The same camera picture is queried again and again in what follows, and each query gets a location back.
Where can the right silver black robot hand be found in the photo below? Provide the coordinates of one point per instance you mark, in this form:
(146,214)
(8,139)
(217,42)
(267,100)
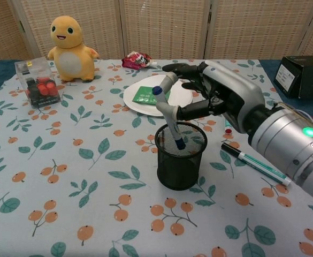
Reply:
(233,93)

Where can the red capped green marker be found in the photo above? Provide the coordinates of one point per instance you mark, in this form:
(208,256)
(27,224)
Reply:
(228,131)

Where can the blue capped whiteboard marker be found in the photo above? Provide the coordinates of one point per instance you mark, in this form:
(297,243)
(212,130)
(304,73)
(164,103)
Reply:
(175,131)

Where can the black capped green marker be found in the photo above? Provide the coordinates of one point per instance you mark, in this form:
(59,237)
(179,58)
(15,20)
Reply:
(252,162)

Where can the black cup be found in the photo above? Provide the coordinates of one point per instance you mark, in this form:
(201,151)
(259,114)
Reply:
(177,171)

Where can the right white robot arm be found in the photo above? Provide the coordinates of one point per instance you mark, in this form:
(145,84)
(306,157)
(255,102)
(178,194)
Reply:
(287,139)

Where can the black cardboard box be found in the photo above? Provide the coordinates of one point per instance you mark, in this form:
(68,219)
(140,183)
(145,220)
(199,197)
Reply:
(311,77)

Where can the green foil sachet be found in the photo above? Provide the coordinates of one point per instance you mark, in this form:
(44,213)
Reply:
(143,95)

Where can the white paper plate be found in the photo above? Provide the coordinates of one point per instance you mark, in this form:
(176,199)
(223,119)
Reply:
(130,97)

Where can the red snack packet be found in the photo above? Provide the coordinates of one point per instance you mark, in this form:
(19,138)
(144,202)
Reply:
(134,61)

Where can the yellow plush dinosaur toy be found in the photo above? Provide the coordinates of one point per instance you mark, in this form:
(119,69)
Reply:
(70,53)

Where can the floral fruit print tablecloth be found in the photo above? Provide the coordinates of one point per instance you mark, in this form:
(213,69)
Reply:
(92,187)

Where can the clear box with red caps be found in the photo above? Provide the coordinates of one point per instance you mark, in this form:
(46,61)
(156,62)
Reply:
(38,88)

